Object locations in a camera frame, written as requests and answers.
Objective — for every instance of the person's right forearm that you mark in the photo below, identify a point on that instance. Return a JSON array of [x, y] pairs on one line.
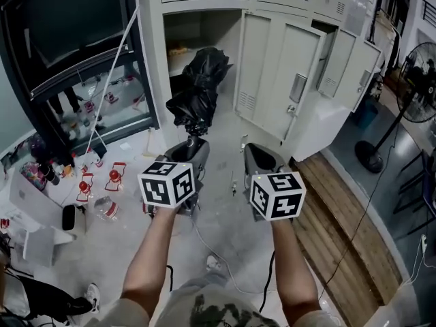
[[293, 267]]

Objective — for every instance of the silver laptop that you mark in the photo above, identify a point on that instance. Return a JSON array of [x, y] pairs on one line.
[[34, 199]]

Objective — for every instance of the colourful patterned bag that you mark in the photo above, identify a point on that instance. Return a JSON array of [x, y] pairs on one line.
[[33, 175]]

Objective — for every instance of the yellow object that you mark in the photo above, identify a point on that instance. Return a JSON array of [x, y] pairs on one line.
[[178, 50]]

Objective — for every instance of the white cardboard box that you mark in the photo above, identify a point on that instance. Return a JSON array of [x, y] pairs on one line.
[[41, 247]]

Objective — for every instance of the black standing fan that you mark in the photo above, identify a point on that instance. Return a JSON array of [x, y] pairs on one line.
[[417, 90]]

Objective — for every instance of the grey metal locker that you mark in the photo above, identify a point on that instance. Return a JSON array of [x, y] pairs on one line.
[[272, 63]]

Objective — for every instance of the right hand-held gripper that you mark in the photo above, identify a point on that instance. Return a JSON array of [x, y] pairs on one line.
[[276, 199]]

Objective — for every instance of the person's grey printed shirt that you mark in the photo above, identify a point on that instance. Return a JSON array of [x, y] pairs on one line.
[[211, 308]]

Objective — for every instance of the black glass door cabinet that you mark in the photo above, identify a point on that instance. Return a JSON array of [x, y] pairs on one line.
[[68, 46]]

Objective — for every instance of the blue bin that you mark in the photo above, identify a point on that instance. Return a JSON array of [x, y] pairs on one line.
[[366, 114]]

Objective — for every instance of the black umbrella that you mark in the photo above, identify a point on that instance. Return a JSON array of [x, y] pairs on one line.
[[199, 87]]

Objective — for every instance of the person's white shoe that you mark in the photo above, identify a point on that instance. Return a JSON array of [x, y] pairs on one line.
[[213, 263]]

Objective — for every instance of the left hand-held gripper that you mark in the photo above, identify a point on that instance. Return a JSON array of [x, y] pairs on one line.
[[156, 187]]

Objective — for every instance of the person's left forearm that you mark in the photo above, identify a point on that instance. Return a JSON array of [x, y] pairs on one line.
[[153, 250]]

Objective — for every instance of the dark metal chair frame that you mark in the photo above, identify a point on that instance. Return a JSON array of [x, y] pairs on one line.
[[419, 192]]

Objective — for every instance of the white charger plug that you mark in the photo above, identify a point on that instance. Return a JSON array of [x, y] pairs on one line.
[[424, 244]]

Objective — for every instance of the clear plastic bottle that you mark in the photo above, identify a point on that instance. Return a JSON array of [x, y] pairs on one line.
[[107, 209]]

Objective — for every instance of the wooden pallet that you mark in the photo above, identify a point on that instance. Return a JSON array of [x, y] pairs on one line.
[[340, 230]]

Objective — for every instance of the black rectangular case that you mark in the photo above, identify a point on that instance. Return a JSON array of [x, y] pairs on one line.
[[69, 217]]

